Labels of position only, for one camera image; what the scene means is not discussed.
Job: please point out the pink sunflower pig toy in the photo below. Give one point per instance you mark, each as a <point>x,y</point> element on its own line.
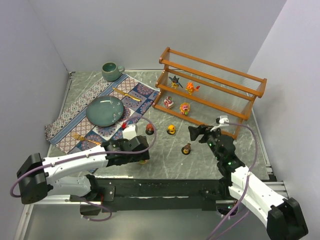
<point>184,108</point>

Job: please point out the gold fork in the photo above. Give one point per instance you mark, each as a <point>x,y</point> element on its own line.
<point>79,137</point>

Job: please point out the teal ceramic plate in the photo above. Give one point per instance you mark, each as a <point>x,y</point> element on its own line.
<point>105,111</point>

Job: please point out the patterned table runner cloth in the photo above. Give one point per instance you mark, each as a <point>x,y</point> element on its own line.
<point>73,118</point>

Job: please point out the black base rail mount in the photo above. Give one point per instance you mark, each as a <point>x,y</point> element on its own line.
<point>133,194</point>

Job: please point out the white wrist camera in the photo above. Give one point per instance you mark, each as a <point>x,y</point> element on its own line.
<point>222,120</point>
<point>130,131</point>

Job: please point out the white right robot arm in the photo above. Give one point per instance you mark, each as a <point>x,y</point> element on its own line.
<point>282,217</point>

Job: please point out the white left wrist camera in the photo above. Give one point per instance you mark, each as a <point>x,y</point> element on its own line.
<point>130,131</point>

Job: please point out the pink bear clover toy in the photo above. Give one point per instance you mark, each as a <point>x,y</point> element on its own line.
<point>143,162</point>

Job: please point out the orange fox figurine toy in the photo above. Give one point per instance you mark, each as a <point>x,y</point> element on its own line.
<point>190,88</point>

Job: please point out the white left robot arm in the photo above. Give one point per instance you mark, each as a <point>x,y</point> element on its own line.
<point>41,177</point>

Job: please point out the gold butter knife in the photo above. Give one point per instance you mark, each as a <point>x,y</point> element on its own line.
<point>126,94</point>

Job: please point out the strawberry cake toy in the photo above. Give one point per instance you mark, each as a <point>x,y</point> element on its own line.
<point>168,102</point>

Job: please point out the yellow duck figurine toy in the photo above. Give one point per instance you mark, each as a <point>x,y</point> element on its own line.
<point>171,130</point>

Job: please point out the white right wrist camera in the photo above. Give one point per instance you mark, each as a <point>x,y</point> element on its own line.
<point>222,120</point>

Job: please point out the orange wooden two-tier shelf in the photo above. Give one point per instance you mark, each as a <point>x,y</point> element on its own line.
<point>222,89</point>

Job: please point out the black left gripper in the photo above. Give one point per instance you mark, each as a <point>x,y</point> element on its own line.
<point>139,144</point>

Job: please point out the green ceramic mug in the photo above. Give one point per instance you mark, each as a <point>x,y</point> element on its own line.
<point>111,72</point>

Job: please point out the red-haired figurine toy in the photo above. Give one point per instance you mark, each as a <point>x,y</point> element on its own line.
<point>149,130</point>

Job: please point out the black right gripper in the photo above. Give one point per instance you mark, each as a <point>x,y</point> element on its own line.
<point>202,135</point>

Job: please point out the brown-haired bun figurine toy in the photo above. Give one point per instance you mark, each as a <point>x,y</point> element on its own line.
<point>186,150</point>

